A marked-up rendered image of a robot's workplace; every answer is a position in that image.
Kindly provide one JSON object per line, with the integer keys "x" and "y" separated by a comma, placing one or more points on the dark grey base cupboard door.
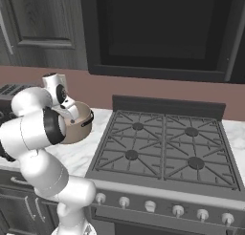
{"x": 48, "y": 216}
{"x": 14, "y": 213}

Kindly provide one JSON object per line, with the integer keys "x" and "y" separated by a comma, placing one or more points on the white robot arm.
{"x": 41, "y": 168}

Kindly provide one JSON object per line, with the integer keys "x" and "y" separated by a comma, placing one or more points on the white wall socket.
{"x": 62, "y": 79}

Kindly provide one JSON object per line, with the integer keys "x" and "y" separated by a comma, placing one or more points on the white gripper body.
{"x": 72, "y": 109}

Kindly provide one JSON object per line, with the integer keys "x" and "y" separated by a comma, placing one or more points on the dark grey drawer front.
{"x": 9, "y": 183}

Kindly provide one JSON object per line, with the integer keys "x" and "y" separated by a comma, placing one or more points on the dark grey toaster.
{"x": 9, "y": 95}

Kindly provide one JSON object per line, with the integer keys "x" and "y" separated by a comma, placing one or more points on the white stove knob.
{"x": 178, "y": 210}
{"x": 100, "y": 198}
{"x": 150, "y": 206}
{"x": 202, "y": 214}
{"x": 227, "y": 218}
{"x": 124, "y": 201}

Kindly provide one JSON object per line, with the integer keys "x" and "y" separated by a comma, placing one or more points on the black microwave oven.
{"x": 159, "y": 32}

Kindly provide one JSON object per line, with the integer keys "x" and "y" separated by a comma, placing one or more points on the dark grey wall cupboard door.
{"x": 44, "y": 25}

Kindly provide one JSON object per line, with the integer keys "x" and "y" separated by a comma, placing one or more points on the grey gas stove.
{"x": 166, "y": 143}

